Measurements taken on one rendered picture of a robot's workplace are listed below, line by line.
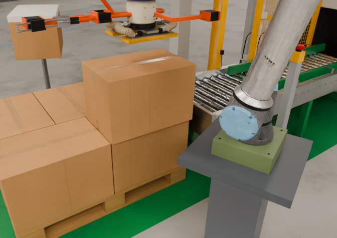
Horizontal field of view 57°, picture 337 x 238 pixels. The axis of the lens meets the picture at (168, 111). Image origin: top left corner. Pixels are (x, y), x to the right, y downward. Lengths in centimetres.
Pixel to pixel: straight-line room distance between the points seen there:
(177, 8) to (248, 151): 221
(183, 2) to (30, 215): 238
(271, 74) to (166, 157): 127
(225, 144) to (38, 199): 108
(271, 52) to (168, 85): 94
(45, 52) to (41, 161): 156
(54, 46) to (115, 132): 153
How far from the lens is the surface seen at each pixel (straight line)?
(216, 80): 282
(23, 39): 316
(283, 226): 227
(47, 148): 191
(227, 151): 139
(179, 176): 239
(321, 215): 245
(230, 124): 117
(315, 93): 308
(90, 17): 172
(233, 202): 157
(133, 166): 206
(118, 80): 169
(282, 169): 144
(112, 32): 188
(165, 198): 229
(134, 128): 187
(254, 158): 136
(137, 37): 175
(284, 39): 105
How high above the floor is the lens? 158
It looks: 28 degrees down
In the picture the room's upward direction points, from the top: 2 degrees clockwise
